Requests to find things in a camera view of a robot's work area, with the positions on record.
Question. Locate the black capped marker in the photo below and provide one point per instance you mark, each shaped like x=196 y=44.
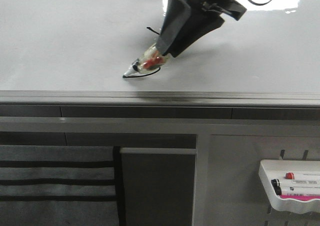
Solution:
x=297 y=191
x=295 y=183

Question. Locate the red capped marker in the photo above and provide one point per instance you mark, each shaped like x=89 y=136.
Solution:
x=308 y=176

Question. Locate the lower black capped marker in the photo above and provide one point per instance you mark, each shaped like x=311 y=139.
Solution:
x=297 y=191

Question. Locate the white plastic marker tray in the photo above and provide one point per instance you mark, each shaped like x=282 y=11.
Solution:
x=268 y=169

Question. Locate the white pegboard panel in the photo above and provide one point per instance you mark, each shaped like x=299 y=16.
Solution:
x=235 y=195

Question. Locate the white frame dark panel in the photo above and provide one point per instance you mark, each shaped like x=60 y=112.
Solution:
x=158 y=188

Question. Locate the white glossy whiteboard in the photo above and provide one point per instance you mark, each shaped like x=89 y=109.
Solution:
x=76 y=51

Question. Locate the pink eraser in tray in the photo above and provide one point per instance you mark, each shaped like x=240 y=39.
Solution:
x=299 y=198

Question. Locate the upper black capped marker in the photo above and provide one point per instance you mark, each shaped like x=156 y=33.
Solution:
x=295 y=183

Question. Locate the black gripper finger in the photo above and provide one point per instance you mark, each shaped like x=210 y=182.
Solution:
x=198 y=25
x=173 y=34

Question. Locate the grey fabric pocket organizer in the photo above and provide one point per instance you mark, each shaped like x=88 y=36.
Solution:
x=61 y=185

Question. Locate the taped black whiteboard marker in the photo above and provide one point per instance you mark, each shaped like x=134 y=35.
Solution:
x=147 y=64

